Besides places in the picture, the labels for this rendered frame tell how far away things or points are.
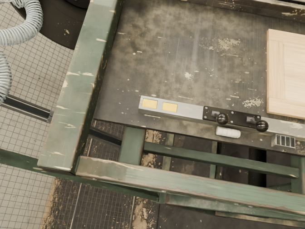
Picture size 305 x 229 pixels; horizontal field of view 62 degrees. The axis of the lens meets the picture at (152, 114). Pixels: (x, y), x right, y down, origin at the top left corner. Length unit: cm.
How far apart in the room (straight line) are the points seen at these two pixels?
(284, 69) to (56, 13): 105
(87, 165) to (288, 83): 79
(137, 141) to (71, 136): 24
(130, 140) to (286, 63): 68
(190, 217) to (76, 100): 207
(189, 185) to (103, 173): 26
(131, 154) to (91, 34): 44
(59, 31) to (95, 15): 39
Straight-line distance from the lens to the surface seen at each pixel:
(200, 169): 271
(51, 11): 139
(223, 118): 78
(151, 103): 88
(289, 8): 126
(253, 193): 88
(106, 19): 99
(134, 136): 92
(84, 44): 94
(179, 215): 279
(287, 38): 122
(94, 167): 82
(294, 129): 101
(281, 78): 110
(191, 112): 89
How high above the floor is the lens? 212
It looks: 37 degrees down
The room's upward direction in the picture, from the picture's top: 63 degrees counter-clockwise
